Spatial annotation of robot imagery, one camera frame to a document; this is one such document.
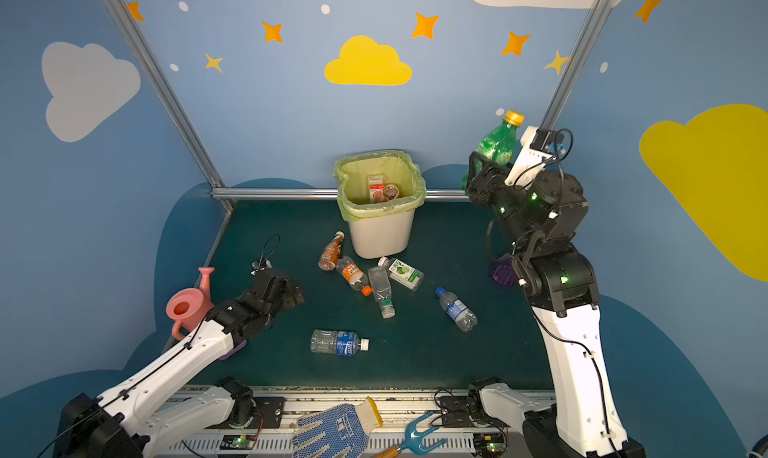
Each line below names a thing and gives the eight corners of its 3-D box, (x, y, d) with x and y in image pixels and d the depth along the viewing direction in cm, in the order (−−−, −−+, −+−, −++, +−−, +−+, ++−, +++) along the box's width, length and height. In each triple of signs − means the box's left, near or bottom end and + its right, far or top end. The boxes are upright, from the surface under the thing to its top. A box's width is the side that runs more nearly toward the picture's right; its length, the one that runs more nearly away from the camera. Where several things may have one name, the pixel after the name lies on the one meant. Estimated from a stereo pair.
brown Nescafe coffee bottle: (320, 270, 103) (317, 262, 99) (332, 233, 114) (330, 225, 110) (334, 272, 102) (332, 264, 98) (346, 235, 113) (344, 226, 109)
